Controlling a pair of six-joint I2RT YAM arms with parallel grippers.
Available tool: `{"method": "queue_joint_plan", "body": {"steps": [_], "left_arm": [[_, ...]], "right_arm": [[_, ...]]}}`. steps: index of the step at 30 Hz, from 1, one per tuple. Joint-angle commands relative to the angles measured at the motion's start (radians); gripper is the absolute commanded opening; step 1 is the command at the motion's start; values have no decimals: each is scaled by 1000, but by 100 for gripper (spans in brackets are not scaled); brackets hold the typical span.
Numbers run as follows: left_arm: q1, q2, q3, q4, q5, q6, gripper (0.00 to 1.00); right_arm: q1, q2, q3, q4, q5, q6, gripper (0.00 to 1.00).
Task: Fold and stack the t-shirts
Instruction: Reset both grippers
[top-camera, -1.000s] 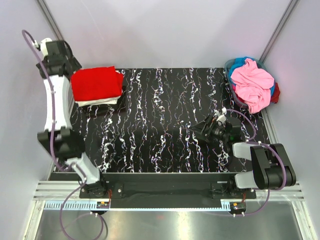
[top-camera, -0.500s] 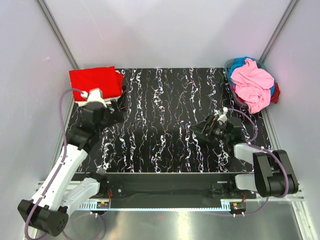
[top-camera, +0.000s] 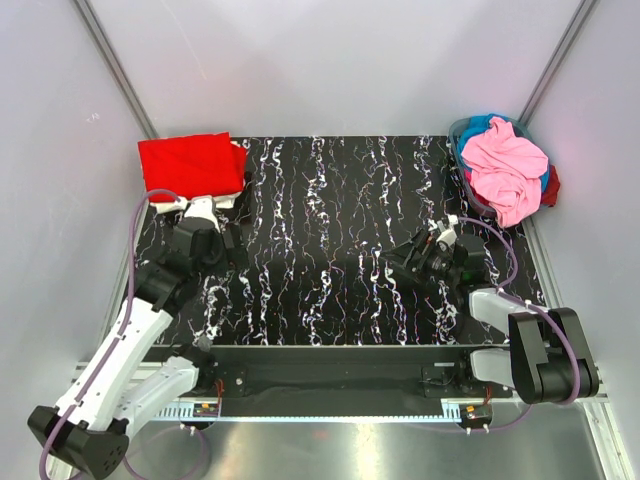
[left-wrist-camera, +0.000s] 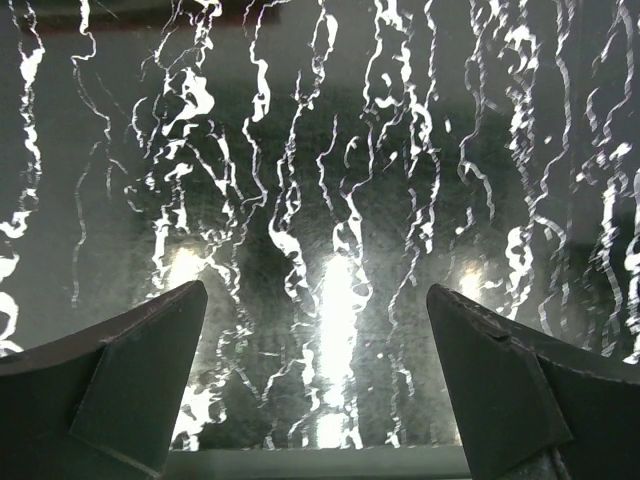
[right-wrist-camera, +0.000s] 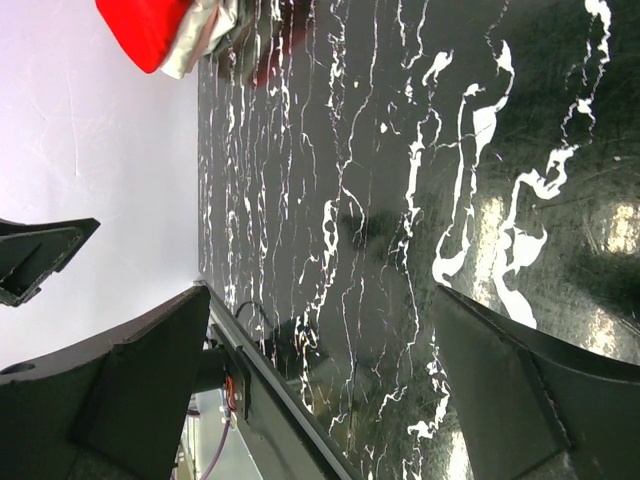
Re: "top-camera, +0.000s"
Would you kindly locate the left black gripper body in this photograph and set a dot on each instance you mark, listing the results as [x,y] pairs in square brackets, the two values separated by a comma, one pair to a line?
[209,262]

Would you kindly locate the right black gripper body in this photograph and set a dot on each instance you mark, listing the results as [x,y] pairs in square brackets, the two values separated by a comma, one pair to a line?
[441,267]

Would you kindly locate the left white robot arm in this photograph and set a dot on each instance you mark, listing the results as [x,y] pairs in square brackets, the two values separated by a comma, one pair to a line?
[90,427]

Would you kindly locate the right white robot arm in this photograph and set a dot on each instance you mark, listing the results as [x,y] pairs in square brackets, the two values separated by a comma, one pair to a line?
[548,359]

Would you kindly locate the folded white t-shirt stack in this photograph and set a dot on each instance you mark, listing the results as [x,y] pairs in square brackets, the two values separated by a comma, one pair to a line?
[166,201]

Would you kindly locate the pink t-shirt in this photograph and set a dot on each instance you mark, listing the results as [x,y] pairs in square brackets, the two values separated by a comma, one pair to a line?
[510,172]

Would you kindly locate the dark red t-shirt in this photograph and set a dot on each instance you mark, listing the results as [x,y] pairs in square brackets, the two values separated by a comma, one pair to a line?
[550,195]

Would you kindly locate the grey laundry basket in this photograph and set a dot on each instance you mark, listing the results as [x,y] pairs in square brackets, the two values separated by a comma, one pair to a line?
[455,133]

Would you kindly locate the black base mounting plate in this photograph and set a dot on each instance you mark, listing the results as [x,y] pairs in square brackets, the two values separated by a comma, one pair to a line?
[341,374]

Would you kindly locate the blue t-shirt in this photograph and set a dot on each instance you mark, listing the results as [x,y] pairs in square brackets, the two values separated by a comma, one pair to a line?
[472,130]

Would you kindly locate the right small circuit board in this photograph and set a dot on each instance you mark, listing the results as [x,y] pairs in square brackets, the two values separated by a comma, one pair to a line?
[478,412]

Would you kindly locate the small circuit board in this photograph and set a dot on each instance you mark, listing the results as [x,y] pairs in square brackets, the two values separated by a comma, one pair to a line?
[478,412]
[206,410]

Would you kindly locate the left small circuit board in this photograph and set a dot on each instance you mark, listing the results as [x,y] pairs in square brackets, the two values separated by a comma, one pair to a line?
[206,410]

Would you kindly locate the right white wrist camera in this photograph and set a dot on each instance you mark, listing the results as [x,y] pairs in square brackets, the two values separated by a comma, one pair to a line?
[446,234]

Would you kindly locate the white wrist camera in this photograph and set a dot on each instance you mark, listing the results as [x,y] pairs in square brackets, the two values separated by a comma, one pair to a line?
[446,234]
[202,208]

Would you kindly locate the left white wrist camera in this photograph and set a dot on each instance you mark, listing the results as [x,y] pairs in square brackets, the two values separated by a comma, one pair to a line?
[202,208]

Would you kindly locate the slotted grey cable duct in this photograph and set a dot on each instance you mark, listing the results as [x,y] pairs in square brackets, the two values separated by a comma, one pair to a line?
[392,410]

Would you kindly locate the left aluminium frame post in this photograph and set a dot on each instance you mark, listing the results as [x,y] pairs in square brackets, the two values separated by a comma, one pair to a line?
[106,50]

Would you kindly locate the aluminium frame post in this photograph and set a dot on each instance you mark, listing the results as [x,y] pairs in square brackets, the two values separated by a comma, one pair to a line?
[106,50]
[578,21]

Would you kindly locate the right aluminium frame post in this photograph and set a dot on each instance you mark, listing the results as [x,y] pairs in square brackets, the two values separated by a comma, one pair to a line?
[578,21]

